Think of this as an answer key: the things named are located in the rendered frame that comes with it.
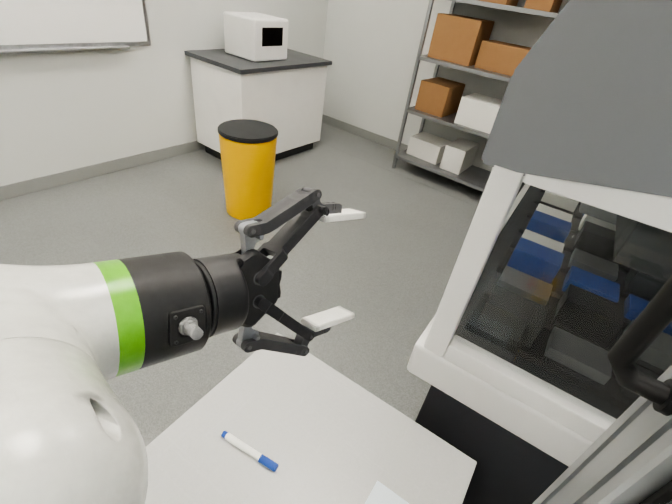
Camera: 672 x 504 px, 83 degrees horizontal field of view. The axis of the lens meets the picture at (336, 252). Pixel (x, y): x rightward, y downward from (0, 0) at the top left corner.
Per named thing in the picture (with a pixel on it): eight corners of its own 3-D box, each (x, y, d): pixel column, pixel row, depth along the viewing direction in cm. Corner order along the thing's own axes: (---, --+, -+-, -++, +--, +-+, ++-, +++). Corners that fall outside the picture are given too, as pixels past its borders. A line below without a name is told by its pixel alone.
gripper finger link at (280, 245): (243, 278, 41) (236, 270, 40) (308, 205, 45) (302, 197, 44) (264, 289, 39) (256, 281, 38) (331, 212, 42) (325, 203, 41)
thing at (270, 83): (193, 151, 380) (179, 6, 309) (276, 130, 459) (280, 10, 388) (242, 176, 349) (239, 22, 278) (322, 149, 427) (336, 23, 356)
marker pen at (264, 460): (220, 438, 82) (220, 434, 81) (225, 432, 83) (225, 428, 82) (274, 473, 77) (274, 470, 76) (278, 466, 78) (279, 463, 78)
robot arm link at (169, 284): (101, 244, 34) (109, 337, 36) (150, 286, 26) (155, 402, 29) (170, 237, 38) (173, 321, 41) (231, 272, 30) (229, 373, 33)
